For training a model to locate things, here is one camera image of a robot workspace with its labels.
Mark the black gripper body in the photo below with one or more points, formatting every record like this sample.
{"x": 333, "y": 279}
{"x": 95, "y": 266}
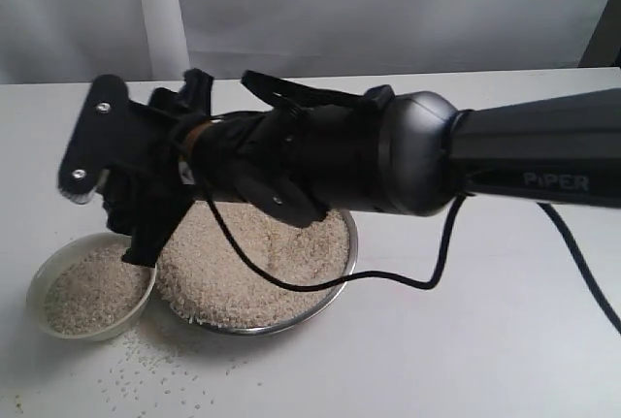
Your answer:
{"x": 293, "y": 162}

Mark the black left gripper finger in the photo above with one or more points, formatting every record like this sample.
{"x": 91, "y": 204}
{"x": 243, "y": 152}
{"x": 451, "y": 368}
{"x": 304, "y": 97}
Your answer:
{"x": 148, "y": 212}

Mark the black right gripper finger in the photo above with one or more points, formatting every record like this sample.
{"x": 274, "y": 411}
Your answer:
{"x": 96, "y": 139}

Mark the brown wooden cup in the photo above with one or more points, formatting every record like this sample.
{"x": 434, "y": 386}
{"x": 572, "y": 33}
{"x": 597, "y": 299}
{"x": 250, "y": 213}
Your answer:
{"x": 193, "y": 135}

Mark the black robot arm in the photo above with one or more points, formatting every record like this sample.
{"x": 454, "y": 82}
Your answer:
{"x": 561, "y": 150}

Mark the rice pile in tray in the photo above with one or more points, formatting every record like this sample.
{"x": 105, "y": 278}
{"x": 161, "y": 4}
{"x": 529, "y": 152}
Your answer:
{"x": 252, "y": 272}

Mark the white rice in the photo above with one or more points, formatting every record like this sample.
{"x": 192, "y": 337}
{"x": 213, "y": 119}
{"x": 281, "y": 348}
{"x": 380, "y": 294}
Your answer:
{"x": 96, "y": 292}

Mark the white ceramic bowl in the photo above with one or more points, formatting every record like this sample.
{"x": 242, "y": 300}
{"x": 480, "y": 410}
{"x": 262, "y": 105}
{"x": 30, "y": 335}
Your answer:
{"x": 63, "y": 259}

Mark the spilled rice grains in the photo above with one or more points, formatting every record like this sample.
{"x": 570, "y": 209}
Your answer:
{"x": 164, "y": 361}

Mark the white backdrop curtain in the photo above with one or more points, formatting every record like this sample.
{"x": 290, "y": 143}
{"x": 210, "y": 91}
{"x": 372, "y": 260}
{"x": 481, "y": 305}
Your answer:
{"x": 76, "y": 40}

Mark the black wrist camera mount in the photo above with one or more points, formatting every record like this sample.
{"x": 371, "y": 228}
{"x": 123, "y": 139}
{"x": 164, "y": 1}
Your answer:
{"x": 194, "y": 97}

